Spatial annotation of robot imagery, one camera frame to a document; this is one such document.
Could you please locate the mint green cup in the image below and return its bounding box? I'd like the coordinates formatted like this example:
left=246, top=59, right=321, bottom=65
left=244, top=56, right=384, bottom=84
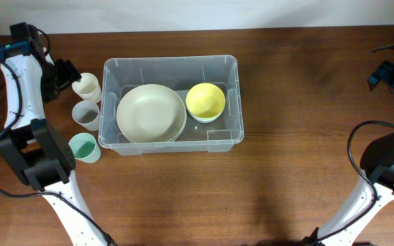
left=68, top=133, right=101, bottom=164

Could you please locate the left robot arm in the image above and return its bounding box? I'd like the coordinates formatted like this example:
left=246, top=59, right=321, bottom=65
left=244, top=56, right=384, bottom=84
left=0, top=23, right=115, bottom=245

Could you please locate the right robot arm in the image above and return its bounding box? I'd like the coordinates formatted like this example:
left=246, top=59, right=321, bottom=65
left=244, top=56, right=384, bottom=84
left=304, top=61, right=394, bottom=245

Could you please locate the mint green bowl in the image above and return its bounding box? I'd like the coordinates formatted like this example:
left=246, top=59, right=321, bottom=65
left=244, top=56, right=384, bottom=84
left=188, top=111, right=222, bottom=123

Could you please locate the white bowl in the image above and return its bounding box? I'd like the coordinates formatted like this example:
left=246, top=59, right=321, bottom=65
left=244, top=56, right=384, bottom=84
left=191, top=115, right=219, bottom=124

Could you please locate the beige bowl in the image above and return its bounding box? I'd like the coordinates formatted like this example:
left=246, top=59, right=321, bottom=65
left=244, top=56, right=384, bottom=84
left=116, top=84, right=187, bottom=143

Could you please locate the yellow bowl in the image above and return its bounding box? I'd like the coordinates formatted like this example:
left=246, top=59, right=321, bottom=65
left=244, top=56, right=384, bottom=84
left=185, top=83, right=226, bottom=120

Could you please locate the clear plastic storage bin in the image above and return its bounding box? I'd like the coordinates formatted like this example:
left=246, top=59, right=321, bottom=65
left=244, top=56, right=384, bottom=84
left=98, top=55, right=245, bottom=155

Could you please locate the cream cup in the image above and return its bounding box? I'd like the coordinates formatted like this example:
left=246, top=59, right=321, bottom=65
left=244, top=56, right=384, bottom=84
left=72, top=72, right=101, bottom=103

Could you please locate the translucent grey cup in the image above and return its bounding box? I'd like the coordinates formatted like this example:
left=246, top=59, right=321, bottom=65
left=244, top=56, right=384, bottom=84
left=72, top=100, right=100, bottom=131

